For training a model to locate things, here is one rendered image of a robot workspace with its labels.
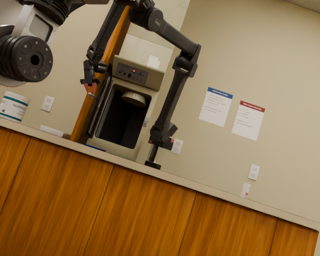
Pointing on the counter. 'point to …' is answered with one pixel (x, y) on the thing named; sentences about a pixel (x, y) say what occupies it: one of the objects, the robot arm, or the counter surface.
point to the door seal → (99, 100)
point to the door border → (86, 132)
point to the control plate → (132, 73)
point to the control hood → (155, 78)
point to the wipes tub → (12, 107)
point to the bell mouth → (134, 98)
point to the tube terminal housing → (149, 48)
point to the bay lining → (121, 120)
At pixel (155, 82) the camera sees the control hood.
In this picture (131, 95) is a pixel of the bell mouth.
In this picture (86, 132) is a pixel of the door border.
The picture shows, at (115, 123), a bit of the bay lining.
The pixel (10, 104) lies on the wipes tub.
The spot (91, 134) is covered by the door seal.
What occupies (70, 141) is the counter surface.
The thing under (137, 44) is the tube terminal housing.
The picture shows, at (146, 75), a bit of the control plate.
